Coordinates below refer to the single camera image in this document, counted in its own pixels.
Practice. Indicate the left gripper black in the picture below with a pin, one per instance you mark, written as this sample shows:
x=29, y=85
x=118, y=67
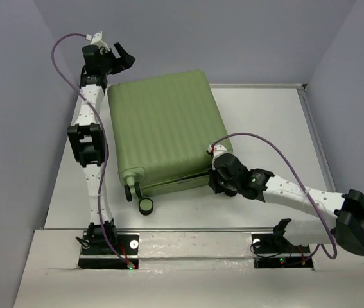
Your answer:
x=124, y=62

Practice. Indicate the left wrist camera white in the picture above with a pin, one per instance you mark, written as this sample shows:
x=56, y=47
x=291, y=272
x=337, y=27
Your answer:
x=97, y=40

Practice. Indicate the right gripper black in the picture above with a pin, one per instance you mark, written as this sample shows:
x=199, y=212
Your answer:
x=213, y=182

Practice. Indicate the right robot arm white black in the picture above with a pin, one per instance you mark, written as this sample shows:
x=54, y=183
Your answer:
x=339, y=217

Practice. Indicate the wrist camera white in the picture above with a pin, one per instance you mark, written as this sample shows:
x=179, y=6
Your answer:
x=97, y=40
x=216, y=151

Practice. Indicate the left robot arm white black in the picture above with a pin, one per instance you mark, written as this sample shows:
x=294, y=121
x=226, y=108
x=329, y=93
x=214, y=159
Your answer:
x=88, y=140

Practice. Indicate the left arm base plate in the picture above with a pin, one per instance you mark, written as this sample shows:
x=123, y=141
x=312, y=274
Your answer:
x=100, y=256

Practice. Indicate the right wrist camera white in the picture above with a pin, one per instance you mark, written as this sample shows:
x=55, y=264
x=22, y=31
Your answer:
x=216, y=151

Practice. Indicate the green suitcase with blue lining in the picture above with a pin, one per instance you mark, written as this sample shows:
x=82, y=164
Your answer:
x=163, y=127

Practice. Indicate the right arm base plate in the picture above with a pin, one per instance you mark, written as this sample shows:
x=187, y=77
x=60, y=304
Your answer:
x=272, y=253

